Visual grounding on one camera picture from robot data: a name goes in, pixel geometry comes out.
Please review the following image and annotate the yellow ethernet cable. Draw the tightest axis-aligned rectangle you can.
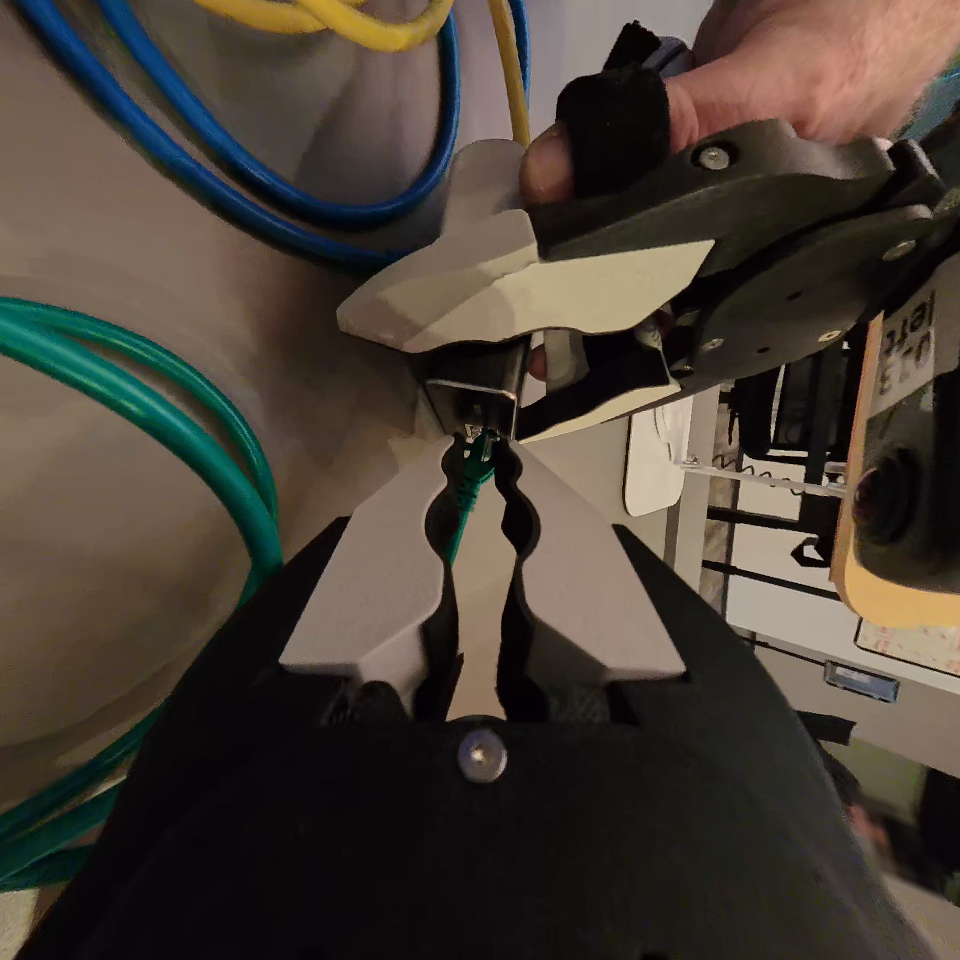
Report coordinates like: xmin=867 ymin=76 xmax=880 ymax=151
xmin=191 ymin=0 xmax=534 ymax=147

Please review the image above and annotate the person's left hand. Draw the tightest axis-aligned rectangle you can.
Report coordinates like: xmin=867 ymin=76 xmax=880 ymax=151
xmin=519 ymin=0 xmax=960 ymax=210

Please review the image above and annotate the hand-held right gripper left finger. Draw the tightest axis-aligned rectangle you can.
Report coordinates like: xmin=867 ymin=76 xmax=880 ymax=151
xmin=277 ymin=435 xmax=462 ymax=717

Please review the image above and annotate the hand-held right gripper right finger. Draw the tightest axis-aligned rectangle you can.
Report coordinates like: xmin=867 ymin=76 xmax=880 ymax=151
xmin=495 ymin=437 xmax=689 ymax=717

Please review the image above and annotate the green ethernet cable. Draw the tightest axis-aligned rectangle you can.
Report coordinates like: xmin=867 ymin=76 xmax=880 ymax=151
xmin=0 ymin=296 xmax=496 ymax=894

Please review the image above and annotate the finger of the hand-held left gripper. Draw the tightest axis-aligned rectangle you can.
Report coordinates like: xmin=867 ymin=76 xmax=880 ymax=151
xmin=516 ymin=330 xmax=684 ymax=444
xmin=336 ymin=137 xmax=715 ymax=355

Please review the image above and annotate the blue ethernet cable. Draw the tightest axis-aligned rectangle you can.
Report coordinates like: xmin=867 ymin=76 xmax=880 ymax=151
xmin=15 ymin=0 xmax=534 ymax=271

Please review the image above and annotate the black network switch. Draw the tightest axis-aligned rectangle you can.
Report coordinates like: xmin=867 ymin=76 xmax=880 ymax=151
xmin=416 ymin=337 xmax=526 ymax=444

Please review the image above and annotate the clear stand rod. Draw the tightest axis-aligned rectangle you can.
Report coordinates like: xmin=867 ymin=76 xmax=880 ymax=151
xmin=675 ymin=456 xmax=849 ymax=496

